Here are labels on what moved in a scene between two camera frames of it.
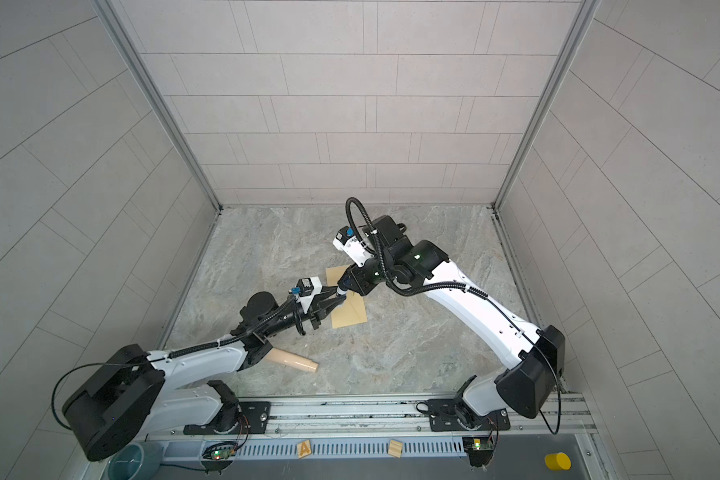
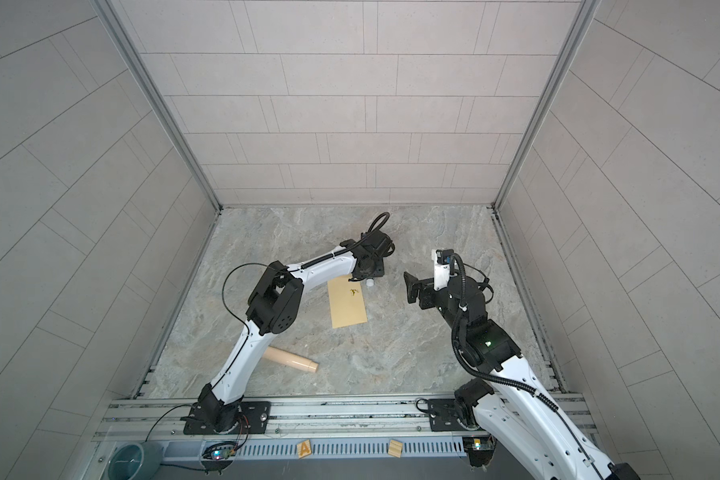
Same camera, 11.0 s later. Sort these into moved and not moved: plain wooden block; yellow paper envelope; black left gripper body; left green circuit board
Moved: black left gripper body
Not moved: plain wooden block; yellow paper envelope; left green circuit board
